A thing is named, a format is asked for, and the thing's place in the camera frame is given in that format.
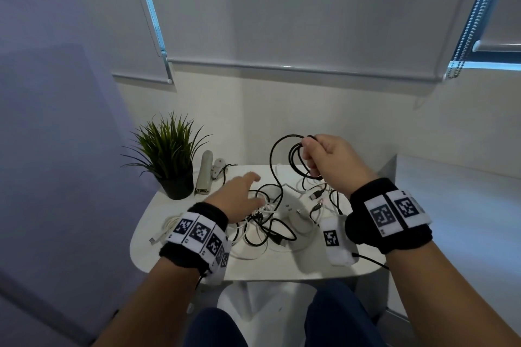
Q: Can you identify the person's right hand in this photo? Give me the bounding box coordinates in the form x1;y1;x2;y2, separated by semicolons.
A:
301;134;379;199

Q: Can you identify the grey oblong device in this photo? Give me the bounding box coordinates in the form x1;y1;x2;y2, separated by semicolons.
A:
194;150;214;196

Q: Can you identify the small white gadget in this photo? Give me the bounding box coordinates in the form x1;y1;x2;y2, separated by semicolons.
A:
211;158;227;181

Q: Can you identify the person's left forearm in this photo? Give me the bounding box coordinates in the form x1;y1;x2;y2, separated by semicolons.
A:
91;257;200;347

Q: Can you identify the metal bead chain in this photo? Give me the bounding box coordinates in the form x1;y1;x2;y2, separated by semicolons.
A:
446;0;512;79

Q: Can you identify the white charger adapter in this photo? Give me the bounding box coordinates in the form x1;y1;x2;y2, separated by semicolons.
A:
283;197;307;220

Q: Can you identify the beige charging cable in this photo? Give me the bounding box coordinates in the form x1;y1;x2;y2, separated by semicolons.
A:
148;214;182;246

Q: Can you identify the black usb cable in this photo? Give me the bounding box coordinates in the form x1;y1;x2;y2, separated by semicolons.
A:
268;134;325;213

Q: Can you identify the pile of cables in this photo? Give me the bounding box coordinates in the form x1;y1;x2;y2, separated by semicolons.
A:
221;163;347;256

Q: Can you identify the black wristband with marker tags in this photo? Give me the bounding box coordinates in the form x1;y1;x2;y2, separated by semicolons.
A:
345;178;434;255
159;202;233;277

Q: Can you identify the wide white roller blind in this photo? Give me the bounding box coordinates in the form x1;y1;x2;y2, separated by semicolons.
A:
132;0;501;82

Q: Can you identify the person's leg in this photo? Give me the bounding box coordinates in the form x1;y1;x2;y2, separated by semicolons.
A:
313;280;387;347
183;307;249;347

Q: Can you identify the person's right leg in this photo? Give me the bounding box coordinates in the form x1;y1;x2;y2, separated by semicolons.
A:
313;280;387;347

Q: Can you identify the person's left leg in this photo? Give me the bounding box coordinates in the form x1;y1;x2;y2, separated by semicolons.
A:
183;307;249;347

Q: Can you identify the person's left hand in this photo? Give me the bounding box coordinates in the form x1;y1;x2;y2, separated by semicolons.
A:
203;171;266;224

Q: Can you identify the green plant in black pot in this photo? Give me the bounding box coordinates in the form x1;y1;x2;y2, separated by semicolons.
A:
121;111;212;200

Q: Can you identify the person's right forearm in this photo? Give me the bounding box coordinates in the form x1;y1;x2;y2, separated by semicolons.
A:
384;241;521;347

